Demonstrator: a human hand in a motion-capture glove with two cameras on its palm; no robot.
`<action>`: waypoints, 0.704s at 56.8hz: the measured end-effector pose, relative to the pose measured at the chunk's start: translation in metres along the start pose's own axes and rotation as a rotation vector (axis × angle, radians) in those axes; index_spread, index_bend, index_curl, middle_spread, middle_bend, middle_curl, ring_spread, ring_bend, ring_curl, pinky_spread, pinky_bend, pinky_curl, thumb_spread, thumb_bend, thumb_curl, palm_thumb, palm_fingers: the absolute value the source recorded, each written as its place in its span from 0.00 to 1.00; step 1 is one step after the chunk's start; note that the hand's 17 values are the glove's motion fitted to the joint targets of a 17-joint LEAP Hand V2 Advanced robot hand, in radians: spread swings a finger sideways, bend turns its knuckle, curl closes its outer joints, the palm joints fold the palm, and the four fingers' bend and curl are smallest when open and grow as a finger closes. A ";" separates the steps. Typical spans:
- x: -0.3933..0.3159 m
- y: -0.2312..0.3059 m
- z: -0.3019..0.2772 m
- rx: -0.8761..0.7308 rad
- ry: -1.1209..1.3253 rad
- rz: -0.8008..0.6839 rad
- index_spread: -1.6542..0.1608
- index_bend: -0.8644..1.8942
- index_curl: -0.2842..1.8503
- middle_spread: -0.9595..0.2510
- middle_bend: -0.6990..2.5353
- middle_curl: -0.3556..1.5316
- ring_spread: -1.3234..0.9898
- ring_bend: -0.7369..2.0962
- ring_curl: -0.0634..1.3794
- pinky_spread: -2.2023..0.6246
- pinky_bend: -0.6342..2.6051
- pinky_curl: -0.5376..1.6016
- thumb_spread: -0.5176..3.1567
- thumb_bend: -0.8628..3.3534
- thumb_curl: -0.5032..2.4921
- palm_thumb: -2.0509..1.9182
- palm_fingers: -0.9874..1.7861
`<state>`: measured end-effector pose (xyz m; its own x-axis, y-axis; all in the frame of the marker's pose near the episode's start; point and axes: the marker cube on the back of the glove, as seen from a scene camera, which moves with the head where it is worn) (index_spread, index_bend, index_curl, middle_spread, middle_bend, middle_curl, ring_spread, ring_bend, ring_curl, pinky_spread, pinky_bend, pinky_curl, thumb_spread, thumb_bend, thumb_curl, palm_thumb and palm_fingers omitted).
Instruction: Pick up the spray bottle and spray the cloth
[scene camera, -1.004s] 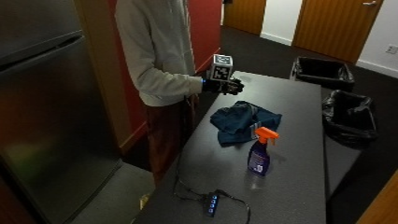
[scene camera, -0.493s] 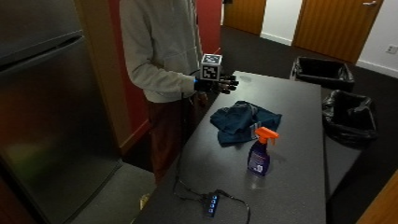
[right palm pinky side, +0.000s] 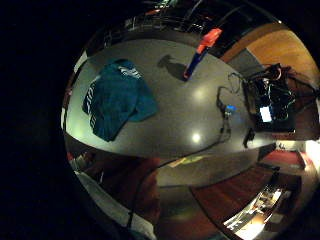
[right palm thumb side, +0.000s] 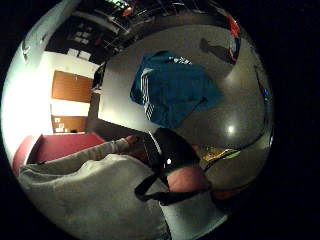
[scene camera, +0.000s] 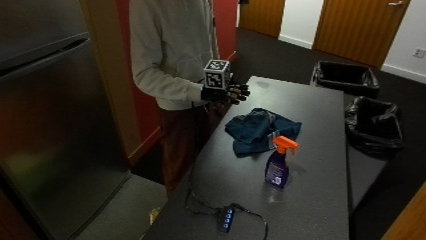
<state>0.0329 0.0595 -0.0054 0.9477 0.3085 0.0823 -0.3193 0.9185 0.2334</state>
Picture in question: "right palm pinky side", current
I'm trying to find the blue bottle with orange sprayer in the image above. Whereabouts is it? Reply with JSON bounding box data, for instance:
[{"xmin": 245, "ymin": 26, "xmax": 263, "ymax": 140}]
[{"xmin": 182, "ymin": 27, "xmax": 223, "ymax": 81}]

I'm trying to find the small black clamp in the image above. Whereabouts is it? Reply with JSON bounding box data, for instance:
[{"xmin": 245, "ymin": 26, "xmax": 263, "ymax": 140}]
[{"xmin": 242, "ymin": 127, "xmax": 256, "ymax": 149}]

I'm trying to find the teal folded towel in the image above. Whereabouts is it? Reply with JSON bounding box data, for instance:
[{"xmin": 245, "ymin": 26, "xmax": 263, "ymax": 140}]
[{"xmin": 81, "ymin": 58, "xmax": 159, "ymax": 143}]

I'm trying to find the black equipment cart with laptop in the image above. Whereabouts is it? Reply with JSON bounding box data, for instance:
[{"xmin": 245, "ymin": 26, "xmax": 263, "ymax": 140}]
[{"xmin": 241, "ymin": 63, "xmax": 317, "ymax": 134}]

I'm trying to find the small blue-lit adapter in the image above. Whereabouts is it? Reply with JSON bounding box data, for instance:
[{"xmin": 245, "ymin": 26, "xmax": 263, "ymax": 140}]
[{"xmin": 224, "ymin": 104, "xmax": 238, "ymax": 118}]

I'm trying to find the cluttered desk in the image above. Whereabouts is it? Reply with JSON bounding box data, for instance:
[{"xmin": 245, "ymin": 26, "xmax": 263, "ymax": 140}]
[{"xmin": 223, "ymin": 185, "xmax": 294, "ymax": 240}]

